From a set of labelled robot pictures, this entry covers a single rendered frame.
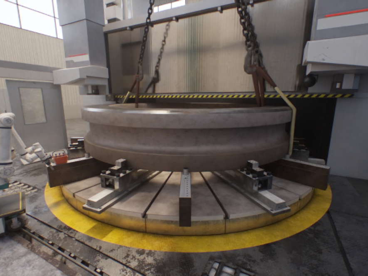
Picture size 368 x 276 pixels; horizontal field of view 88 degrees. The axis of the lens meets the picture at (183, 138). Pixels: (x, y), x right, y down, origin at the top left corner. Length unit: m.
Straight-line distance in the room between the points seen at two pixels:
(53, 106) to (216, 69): 5.03
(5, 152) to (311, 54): 4.27
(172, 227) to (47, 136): 5.33
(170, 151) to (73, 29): 5.18
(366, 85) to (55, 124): 7.68
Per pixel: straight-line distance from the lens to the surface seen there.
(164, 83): 6.46
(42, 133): 7.10
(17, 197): 3.96
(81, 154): 5.00
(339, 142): 5.68
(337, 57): 3.60
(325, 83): 4.55
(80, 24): 6.91
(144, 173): 3.63
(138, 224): 2.93
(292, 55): 5.49
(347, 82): 4.42
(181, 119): 2.77
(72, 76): 6.38
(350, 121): 5.65
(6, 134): 3.13
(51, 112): 7.19
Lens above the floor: 1.79
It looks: 12 degrees down
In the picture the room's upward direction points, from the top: straight up
